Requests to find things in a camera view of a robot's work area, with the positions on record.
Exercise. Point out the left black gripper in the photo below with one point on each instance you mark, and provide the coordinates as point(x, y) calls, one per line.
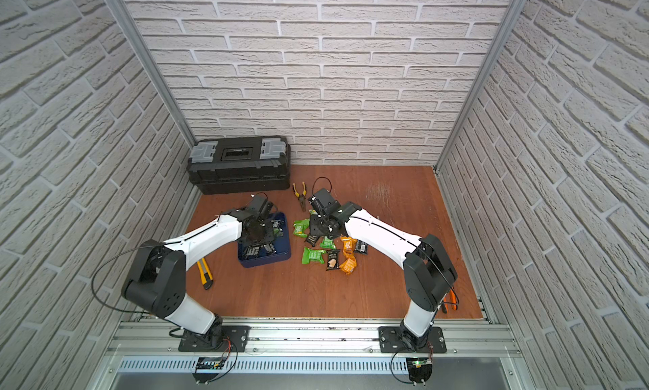
point(262, 233)

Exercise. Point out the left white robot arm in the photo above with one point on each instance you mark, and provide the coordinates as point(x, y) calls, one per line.
point(156, 280)

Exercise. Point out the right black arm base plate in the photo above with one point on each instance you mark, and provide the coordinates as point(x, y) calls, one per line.
point(399, 339)

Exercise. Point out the black plastic toolbox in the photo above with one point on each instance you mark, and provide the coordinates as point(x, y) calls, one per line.
point(233, 165)

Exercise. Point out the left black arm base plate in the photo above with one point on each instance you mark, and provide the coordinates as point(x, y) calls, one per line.
point(218, 339)

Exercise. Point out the black cookie packet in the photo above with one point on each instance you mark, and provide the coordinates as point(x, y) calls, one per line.
point(332, 260)
point(361, 247)
point(312, 240)

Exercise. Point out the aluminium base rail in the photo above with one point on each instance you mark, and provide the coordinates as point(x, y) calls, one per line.
point(347, 346)

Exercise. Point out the yellow utility knife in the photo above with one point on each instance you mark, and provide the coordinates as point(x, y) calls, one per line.
point(205, 274)

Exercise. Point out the orange cookie packet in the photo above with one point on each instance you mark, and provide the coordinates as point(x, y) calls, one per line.
point(349, 245)
point(349, 265)

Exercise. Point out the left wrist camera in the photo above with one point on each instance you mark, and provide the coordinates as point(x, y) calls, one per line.
point(260, 206)

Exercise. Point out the control board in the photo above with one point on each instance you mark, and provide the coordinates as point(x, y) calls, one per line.
point(419, 370)
point(209, 369)

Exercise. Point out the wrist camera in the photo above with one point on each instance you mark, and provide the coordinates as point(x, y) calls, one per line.
point(324, 200)
point(260, 206)

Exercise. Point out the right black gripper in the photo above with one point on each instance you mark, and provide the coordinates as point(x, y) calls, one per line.
point(313, 225)

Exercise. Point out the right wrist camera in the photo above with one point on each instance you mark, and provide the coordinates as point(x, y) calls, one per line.
point(324, 200)

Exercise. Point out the yellow black pliers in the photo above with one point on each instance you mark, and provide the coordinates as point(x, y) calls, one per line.
point(301, 195)

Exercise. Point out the dark blue storage box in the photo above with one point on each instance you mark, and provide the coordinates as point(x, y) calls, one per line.
point(277, 251)

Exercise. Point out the green cookie packet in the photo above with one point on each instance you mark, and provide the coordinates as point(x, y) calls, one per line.
point(311, 255)
point(300, 228)
point(327, 244)

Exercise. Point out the left control board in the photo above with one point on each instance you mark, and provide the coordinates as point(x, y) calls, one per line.
point(209, 369)

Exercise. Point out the right control board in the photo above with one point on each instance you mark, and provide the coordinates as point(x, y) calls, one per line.
point(419, 370)

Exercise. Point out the orange handled pliers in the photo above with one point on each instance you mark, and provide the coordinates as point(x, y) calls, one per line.
point(450, 302)

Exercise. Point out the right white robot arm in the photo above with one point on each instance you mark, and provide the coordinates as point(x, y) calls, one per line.
point(429, 273)

